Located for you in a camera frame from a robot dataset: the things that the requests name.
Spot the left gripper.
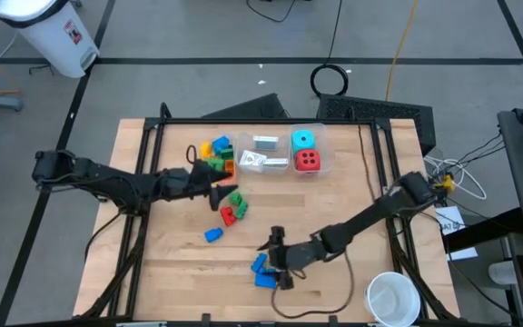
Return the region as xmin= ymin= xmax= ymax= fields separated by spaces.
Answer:
xmin=166 ymin=159 xmax=239 ymax=212

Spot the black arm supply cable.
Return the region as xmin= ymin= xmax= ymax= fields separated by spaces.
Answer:
xmin=356 ymin=122 xmax=379 ymax=203

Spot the black coiled floor cable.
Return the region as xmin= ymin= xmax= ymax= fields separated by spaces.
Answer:
xmin=309 ymin=0 xmax=350 ymax=98

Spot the clear plastic bin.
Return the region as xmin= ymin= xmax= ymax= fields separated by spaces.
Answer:
xmin=289 ymin=123 xmax=333 ymax=176
xmin=233 ymin=131 xmax=291 ymax=176
xmin=199 ymin=131 xmax=240 ymax=186

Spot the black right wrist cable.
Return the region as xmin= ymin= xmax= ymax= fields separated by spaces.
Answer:
xmin=270 ymin=250 xmax=357 ymax=320

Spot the red toy block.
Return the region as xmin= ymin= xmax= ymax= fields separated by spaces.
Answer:
xmin=219 ymin=206 xmax=238 ymax=228

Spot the black left base cable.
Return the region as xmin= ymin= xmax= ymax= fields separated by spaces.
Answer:
xmin=83 ymin=209 xmax=129 ymax=263

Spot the orange toy block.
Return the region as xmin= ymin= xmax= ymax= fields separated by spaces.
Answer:
xmin=218 ymin=159 xmax=238 ymax=186

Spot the yellow cable connector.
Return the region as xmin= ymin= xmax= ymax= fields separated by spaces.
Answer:
xmin=439 ymin=173 xmax=457 ymax=193

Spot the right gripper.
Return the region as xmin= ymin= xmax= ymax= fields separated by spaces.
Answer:
xmin=256 ymin=225 xmax=315 ymax=292

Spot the cyan foam die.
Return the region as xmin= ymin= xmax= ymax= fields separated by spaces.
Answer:
xmin=291 ymin=129 xmax=317 ymax=154

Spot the white paper cup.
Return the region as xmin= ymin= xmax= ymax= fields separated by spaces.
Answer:
xmin=362 ymin=271 xmax=422 ymax=327

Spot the black flat panel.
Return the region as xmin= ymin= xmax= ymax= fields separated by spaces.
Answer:
xmin=201 ymin=92 xmax=291 ymax=121

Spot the red foam die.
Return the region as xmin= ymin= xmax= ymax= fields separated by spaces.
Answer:
xmin=293 ymin=148 xmax=322 ymax=173

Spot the translucent plastic cup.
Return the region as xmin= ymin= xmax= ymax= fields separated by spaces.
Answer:
xmin=488 ymin=260 xmax=518 ymax=286

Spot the yellow hanging cable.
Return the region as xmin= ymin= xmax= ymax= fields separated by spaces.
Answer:
xmin=384 ymin=0 xmax=420 ymax=103

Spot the white cable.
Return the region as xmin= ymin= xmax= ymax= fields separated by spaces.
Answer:
xmin=424 ymin=156 xmax=488 ymax=202

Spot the white paper sheet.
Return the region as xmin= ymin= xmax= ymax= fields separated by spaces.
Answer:
xmin=433 ymin=205 xmax=468 ymax=236
xmin=444 ymin=246 xmax=479 ymax=262

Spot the black aluminium table frame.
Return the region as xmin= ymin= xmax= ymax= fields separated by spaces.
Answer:
xmin=73 ymin=102 xmax=461 ymax=327

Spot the black desk leg bar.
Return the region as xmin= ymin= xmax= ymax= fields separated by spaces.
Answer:
xmin=441 ymin=207 xmax=523 ymax=254

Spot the white trash can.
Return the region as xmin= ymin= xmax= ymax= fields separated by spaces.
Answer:
xmin=0 ymin=0 xmax=101 ymax=80

